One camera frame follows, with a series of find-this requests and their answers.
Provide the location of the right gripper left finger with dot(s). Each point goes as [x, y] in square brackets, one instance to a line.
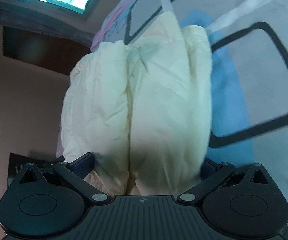
[47, 197]

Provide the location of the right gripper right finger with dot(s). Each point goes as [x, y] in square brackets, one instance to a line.
[238, 200]

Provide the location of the cream large garment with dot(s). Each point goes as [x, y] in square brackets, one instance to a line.
[143, 109]

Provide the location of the dark wooden door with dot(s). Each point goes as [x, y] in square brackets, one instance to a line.
[53, 53]

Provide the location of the patterned bed sheet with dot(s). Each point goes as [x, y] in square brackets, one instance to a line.
[249, 78]

